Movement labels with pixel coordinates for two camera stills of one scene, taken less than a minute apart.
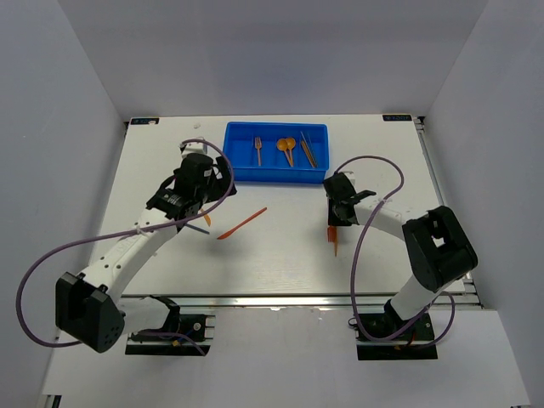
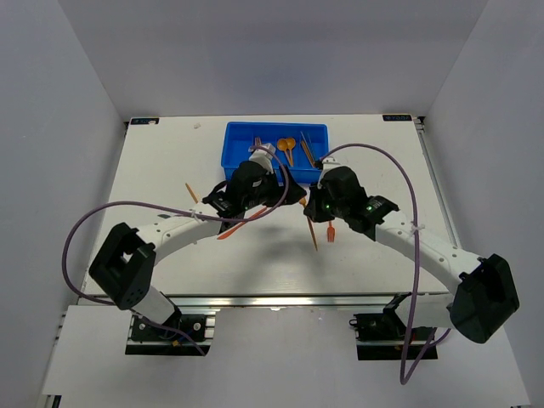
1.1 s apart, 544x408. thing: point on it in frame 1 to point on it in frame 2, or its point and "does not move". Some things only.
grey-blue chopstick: x=312 y=150 does not move
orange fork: x=336 y=238 to x=303 y=202
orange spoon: x=291 y=145 does not move
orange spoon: x=282 y=145 does not move
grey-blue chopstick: x=308 y=149 does not move
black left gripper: x=220 y=185 to x=279 y=192
